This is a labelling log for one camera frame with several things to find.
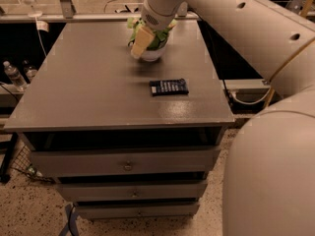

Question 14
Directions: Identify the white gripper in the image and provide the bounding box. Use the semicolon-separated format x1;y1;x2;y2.
131;0;183;58

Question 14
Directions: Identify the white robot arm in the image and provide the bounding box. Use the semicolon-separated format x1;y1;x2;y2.
142;0;315;236

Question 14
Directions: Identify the white bowl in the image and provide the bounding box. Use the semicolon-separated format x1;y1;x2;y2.
131;44;166;62

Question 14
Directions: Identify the dark blue snack packet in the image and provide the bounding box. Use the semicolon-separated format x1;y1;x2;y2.
149;79;189;96

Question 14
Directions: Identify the grey drawer cabinet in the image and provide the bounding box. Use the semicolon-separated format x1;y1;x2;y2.
5;21;233;208

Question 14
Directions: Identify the clear plastic water bottle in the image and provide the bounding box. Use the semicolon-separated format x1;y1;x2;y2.
3;61;28;91

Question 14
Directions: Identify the middle grey drawer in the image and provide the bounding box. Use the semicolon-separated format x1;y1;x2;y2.
56;181;207;202

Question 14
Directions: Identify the grey drawer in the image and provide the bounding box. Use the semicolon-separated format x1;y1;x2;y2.
31;147;221;177
76;202;200;220
56;181;207;202

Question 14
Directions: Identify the top grey drawer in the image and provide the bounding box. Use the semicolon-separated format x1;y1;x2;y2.
31;147;221;177

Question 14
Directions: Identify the bottom grey drawer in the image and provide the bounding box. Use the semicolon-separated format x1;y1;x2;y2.
76;202;200;220

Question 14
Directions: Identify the metal railing frame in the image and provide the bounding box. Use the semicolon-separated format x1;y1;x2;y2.
0;0;315;24

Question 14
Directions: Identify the white cable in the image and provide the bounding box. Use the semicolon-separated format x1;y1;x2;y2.
229;87;274;106

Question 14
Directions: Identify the wire mesh basket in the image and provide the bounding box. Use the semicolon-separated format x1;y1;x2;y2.
11;146;54;183

